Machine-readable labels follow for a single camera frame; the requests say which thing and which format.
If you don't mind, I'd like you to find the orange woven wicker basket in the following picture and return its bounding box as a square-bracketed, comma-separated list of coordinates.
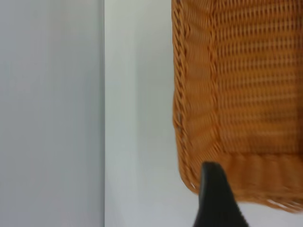
[171, 0, 303, 215]

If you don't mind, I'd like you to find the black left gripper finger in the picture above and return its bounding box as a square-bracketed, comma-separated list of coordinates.
[192, 161, 252, 227]

